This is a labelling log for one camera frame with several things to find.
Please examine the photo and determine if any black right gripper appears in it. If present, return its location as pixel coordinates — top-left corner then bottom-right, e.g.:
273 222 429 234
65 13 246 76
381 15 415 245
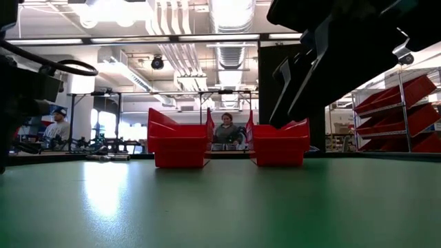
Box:
267 0 406 129

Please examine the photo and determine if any long red plastic bin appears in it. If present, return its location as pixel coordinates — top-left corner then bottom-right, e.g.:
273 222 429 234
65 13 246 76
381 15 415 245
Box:
245 110 311 168
147 107 215 169

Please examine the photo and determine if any person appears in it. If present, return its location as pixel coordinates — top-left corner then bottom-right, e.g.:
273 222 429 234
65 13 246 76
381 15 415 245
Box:
43 108 72 143
213 112 244 146

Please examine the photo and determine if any black ceiling spotlight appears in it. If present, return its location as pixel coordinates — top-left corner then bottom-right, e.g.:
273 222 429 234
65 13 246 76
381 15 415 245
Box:
398 53 416 66
150 54 165 71

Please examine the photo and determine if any red shelf bin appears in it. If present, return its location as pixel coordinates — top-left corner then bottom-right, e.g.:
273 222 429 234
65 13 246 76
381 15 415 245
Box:
353 74 438 116
356 102 441 138
358 132 441 153

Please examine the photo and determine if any green table mat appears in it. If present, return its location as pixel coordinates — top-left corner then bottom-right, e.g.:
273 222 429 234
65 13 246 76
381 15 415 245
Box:
0 156 441 248

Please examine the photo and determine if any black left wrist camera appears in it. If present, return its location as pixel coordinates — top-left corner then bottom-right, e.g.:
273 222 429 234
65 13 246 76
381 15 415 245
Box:
5 70 63 103

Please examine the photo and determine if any black left camera cable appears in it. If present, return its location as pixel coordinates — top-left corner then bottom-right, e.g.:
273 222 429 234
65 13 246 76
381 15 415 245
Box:
0 39 99 77

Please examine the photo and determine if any black metal frame stand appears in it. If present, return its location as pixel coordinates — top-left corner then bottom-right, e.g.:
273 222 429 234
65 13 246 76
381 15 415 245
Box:
198 88 253 125
67 90 122 153

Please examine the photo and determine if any black aluminium table frame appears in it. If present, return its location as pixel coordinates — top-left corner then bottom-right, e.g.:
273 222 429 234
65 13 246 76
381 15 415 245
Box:
0 150 441 163

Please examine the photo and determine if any metal wire shelf rack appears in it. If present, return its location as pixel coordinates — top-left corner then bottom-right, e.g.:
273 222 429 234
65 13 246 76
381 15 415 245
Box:
351 67 441 153

